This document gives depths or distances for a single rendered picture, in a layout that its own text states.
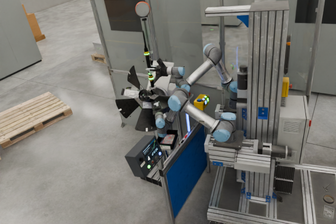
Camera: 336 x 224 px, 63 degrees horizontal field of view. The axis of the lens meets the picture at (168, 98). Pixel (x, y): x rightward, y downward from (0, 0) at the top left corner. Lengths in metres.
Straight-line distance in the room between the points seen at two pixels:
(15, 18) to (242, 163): 6.82
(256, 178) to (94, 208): 1.81
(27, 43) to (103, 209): 5.68
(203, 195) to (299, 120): 1.48
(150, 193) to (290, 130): 1.78
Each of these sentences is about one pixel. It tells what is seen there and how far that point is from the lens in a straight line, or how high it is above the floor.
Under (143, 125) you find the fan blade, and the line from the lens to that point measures 2.70.
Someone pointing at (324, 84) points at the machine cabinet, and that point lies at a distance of 4.97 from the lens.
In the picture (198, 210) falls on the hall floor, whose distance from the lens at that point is 3.16.
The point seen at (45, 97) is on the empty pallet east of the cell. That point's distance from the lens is 5.86.
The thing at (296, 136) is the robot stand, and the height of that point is 1.06.
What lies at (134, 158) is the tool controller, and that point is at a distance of 1.96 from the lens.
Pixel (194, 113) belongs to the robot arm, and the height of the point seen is 1.35.
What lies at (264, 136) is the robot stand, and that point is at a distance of 2.46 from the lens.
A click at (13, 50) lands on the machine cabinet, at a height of 0.56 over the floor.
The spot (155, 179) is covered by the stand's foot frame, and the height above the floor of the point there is 0.08.
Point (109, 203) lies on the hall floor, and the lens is 3.44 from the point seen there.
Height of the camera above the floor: 2.53
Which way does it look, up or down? 30 degrees down
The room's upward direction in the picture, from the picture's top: 9 degrees counter-clockwise
